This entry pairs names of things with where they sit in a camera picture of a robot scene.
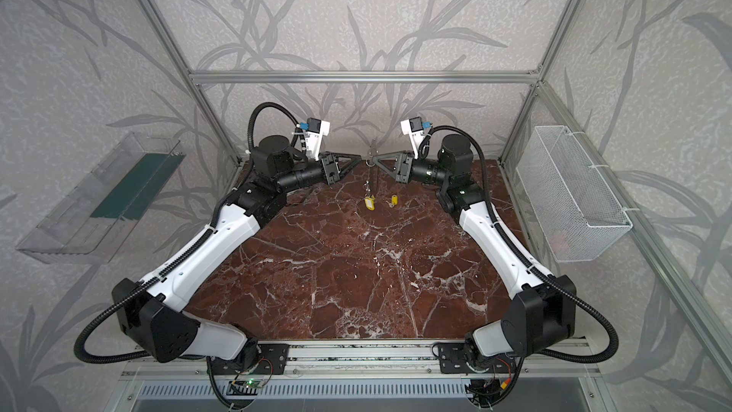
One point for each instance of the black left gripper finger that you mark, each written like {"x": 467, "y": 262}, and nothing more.
{"x": 341, "y": 156}
{"x": 346, "y": 167}

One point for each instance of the right connector with wires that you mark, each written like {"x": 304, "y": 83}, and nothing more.
{"x": 488, "y": 394}

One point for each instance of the clear plastic wall tray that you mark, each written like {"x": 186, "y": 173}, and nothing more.
{"x": 91, "y": 224}

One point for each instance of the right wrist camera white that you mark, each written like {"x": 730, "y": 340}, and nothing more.
{"x": 416, "y": 129}

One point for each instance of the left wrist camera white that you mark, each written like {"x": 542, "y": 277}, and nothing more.
{"x": 310, "y": 134}

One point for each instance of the silver metal key holder plate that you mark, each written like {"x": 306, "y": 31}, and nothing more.
{"x": 372, "y": 183}

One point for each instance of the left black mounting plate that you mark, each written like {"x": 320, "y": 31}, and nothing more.
{"x": 263, "y": 359}

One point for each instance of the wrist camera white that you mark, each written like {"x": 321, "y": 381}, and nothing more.
{"x": 310, "y": 134}
{"x": 416, "y": 129}

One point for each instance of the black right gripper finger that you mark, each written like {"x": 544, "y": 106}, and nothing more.
{"x": 389, "y": 166}
{"x": 382, "y": 158}

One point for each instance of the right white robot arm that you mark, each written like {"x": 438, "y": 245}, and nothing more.
{"x": 539, "y": 315}

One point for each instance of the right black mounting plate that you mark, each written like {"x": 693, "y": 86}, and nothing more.
{"x": 453, "y": 359}

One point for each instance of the white wire mesh basket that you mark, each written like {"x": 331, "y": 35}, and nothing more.
{"x": 577, "y": 211}

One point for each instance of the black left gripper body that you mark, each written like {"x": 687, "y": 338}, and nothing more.
{"x": 330, "y": 168}

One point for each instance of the left circuit board with wires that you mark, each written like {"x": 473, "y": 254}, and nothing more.
{"x": 235, "y": 386}

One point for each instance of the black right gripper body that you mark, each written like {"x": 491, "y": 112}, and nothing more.
{"x": 403, "y": 167}

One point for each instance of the aluminium cage frame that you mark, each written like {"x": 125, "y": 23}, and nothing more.
{"x": 701, "y": 319}

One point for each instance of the black mounting plate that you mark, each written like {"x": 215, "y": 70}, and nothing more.
{"x": 263, "y": 359}
{"x": 453, "y": 359}

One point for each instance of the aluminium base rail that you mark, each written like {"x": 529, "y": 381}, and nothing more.
{"x": 394, "y": 360}

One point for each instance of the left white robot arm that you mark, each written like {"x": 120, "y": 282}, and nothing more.
{"x": 152, "y": 311}

